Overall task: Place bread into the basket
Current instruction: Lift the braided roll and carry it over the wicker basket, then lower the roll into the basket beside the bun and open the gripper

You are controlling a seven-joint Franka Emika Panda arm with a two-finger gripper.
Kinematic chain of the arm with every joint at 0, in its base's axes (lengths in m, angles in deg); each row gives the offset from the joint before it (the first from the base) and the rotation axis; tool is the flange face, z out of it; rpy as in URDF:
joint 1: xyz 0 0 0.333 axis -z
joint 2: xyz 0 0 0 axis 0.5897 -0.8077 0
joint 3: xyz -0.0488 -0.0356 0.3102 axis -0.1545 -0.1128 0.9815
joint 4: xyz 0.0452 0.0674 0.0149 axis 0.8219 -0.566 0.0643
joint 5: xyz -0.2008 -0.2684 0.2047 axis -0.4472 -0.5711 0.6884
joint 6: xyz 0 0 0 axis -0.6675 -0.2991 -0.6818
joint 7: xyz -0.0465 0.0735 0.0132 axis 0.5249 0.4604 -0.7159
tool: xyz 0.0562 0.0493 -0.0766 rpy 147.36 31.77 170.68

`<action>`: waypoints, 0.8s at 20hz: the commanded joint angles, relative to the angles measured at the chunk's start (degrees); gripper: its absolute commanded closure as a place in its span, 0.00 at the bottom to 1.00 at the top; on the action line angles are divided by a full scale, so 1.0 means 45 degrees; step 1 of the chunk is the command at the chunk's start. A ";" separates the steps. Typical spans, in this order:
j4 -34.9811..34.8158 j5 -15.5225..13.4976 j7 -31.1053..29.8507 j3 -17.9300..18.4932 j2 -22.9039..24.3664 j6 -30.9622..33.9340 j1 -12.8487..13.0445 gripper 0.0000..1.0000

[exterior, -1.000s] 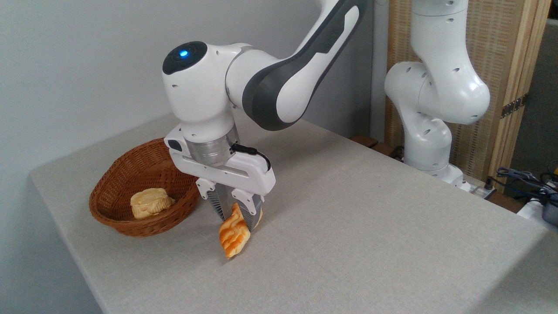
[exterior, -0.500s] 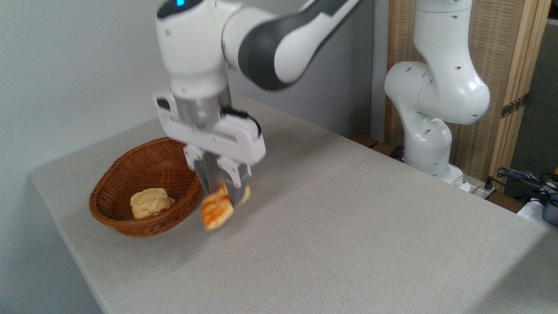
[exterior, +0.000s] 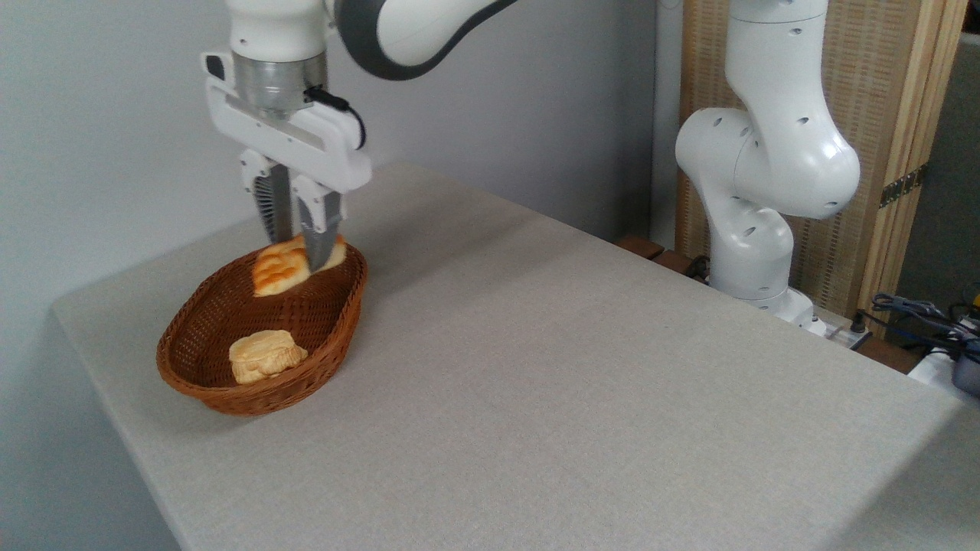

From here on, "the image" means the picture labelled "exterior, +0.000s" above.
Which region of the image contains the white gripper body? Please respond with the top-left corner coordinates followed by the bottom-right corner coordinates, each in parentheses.
top-left (201, 52), bottom-right (374, 194)

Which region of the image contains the brown wooden board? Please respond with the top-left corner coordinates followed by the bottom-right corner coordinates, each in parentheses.
top-left (615, 235), bottom-right (713, 282)

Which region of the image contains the grey smooth gripper finger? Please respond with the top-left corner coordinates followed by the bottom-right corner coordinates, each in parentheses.
top-left (291, 174), bottom-right (344, 272)

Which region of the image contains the brass screen hinge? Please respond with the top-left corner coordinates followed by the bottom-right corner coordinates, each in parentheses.
top-left (879, 164), bottom-right (928, 209)

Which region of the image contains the brown wicker basket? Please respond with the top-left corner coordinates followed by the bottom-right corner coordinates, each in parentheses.
top-left (156, 242), bottom-right (368, 416)

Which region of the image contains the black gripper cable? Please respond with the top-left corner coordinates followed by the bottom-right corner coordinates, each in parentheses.
top-left (304, 85), bottom-right (368, 151)

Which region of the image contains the wooden woven folding screen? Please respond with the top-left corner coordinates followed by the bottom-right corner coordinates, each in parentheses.
top-left (677, 0), bottom-right (970, 338)

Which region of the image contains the blue cable bundle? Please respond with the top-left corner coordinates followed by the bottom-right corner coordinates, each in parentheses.
top-left (857, 293), bottom-right (980, 362)

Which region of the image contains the white power strip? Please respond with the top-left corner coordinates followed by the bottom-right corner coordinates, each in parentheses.
top-left (907, 346), bottom-right (967, 400)

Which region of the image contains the pale yellow bread roll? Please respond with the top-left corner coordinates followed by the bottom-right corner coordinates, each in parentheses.
top-left (229, 330), bottom-right (309, 385)

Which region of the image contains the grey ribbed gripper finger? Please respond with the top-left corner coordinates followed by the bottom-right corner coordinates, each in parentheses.
top-left (239, 149), bottom-right (296, 244)

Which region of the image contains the orange braided bread loaf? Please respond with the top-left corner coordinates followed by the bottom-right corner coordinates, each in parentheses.
top-left (252, 234), bottom-right (348, 298)

